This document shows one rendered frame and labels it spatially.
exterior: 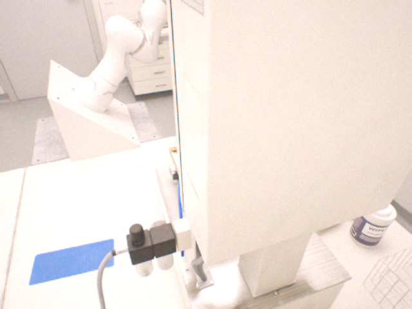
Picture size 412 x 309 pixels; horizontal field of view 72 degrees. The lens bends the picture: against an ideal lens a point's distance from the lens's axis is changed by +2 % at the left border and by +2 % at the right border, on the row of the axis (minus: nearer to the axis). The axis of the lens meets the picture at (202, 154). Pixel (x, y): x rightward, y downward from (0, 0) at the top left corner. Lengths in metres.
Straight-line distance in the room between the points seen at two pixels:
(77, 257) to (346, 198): 0.77
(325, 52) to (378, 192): 0.29
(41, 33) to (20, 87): 0.68
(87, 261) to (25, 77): 3.07
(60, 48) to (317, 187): 3.46
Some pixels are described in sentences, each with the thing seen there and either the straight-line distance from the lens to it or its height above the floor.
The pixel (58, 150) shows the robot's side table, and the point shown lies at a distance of 1.43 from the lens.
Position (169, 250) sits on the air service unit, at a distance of 0.56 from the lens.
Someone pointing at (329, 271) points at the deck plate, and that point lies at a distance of 0.73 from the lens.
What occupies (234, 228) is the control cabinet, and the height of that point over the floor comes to 1.22.
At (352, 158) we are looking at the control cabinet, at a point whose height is 1.30.
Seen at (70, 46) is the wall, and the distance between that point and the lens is 3.67.
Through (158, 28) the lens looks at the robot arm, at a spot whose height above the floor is 1.22.
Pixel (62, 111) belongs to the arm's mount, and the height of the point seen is 0.99.
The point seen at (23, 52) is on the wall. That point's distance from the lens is 3.73.
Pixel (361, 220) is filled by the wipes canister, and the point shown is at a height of 0.84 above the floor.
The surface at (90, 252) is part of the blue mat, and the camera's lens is 0.98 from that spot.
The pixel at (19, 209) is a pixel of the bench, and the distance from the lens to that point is 1.21.
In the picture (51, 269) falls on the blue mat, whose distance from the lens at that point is 0.99.
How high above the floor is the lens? 1.52
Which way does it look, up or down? 38 degrees down
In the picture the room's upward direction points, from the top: straight up
